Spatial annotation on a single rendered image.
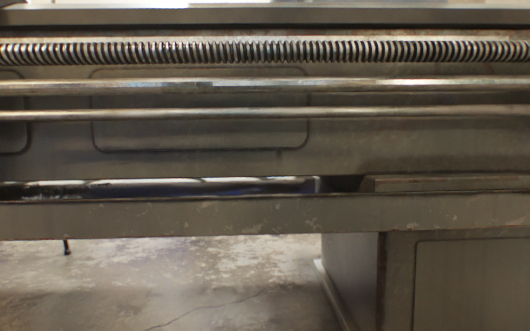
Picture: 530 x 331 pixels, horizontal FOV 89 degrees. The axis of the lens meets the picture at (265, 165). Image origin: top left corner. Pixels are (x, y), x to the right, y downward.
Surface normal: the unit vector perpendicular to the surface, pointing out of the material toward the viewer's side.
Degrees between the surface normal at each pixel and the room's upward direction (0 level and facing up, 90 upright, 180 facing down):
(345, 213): 90
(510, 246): 90
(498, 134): 90
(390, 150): 90
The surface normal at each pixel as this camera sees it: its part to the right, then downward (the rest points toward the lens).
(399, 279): 0.04, 0.08
